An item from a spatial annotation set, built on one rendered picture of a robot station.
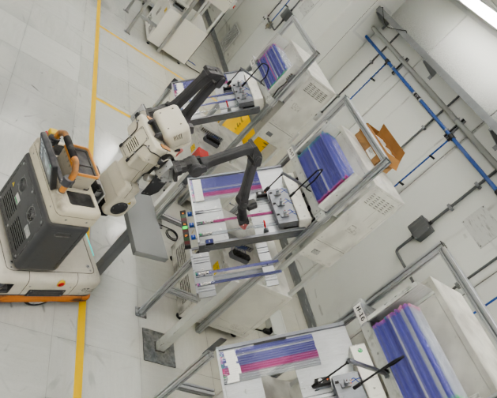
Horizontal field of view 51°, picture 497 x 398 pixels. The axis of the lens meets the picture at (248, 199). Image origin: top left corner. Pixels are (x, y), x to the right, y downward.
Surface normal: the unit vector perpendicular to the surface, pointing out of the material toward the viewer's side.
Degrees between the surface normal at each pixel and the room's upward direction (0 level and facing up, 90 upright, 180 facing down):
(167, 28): 90
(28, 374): 0
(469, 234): 90
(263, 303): 90
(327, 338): 44
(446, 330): 90
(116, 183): 82
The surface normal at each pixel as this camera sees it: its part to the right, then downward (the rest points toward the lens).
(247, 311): 0.19, 0.65
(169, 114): -0.04, -0.55
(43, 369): 0.64, -0.64
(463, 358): -0.74, -0.40
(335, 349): -0.06, -0.74
